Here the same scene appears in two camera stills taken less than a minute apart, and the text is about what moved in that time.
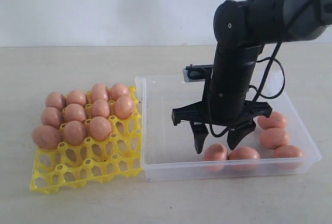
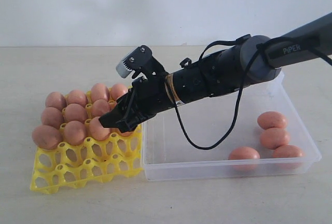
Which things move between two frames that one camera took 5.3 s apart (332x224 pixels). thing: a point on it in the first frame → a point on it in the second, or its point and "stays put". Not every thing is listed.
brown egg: (276, 119) stays put
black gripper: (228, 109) → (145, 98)
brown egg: (119, 90) stays put
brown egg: (74, 112) stays put
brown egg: (215, 156) → (126, 134)
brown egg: (99, 91) stays put
